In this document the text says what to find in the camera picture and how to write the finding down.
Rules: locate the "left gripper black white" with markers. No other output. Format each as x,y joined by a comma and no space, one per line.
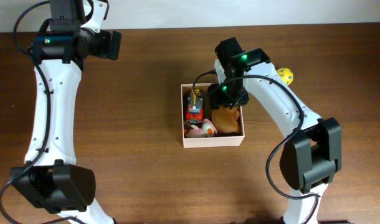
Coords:
112,51

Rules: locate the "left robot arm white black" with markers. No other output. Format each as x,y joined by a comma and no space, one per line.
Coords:
50,177

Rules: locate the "yellow ball with blue letters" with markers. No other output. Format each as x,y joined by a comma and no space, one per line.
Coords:
286,75

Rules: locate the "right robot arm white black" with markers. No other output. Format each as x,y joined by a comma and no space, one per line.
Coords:
302,166

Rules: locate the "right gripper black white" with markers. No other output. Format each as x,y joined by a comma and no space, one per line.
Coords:
215,98

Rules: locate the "brown teddy bear plush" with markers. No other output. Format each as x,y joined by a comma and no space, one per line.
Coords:
226,120

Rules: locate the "white open cardboard box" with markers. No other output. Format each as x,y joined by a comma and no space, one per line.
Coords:
220,141

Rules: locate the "pink white toy duck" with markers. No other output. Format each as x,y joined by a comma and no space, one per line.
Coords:
205,129

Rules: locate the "red grey toy truck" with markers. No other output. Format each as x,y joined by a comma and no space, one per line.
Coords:
194,110

